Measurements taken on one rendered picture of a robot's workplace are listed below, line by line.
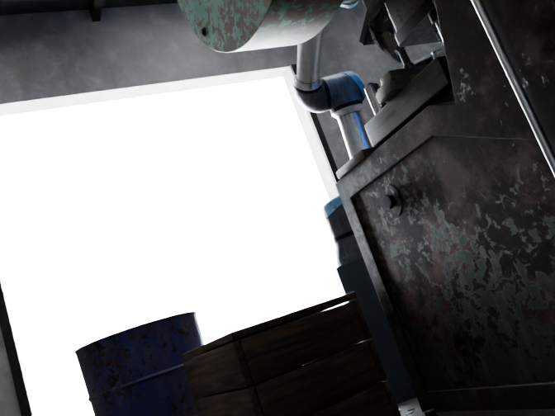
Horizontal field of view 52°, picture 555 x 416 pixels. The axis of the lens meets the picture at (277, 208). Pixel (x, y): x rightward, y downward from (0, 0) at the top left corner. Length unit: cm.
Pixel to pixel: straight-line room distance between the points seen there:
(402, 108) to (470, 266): 37
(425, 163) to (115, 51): 569
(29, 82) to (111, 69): 83
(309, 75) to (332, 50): 567
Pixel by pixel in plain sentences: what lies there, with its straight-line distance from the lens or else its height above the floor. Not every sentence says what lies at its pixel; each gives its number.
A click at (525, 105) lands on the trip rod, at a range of 98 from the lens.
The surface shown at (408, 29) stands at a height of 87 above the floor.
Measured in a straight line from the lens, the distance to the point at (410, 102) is 126.
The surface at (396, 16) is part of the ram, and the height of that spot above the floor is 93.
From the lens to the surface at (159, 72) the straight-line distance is 662.
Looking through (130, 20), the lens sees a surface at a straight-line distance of 693.
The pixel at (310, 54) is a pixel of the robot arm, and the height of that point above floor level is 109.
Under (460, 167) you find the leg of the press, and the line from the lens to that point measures 113.
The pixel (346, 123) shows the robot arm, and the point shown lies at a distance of 200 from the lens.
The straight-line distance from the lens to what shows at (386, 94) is 128.
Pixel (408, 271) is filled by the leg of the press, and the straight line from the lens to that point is 133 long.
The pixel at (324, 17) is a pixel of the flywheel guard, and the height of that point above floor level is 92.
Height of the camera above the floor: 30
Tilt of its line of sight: 12 degrees up
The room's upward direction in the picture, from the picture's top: 20 degrees counter-clockwise
